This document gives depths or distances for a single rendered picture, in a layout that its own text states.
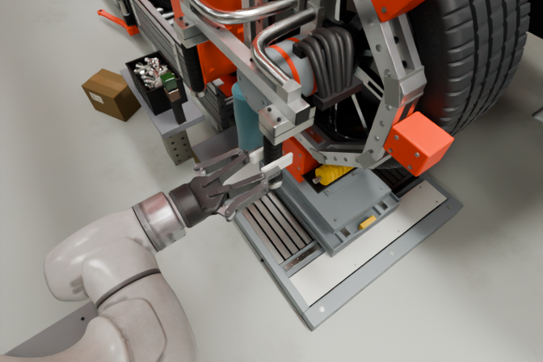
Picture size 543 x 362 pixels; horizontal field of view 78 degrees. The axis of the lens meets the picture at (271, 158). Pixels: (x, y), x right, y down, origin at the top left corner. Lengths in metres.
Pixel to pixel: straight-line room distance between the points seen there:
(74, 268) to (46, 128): 1.65
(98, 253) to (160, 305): 0.12
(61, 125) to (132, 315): 1.72
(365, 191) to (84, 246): 1.04
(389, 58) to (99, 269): 0.56
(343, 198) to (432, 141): 0.71
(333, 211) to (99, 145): 1.25
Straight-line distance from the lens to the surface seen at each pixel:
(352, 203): 1.34
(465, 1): 0.67
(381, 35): 0.62
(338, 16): 0.85
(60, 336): 1.10
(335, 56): 0.57
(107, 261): 0.57
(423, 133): 0.69
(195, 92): 0.91
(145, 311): 0.54
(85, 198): 1.79
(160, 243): 0.59
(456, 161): 1.92
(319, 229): 1.35
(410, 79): 0.64
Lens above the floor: 1.36
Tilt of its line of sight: 53 degrees down
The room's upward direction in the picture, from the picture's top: straight up
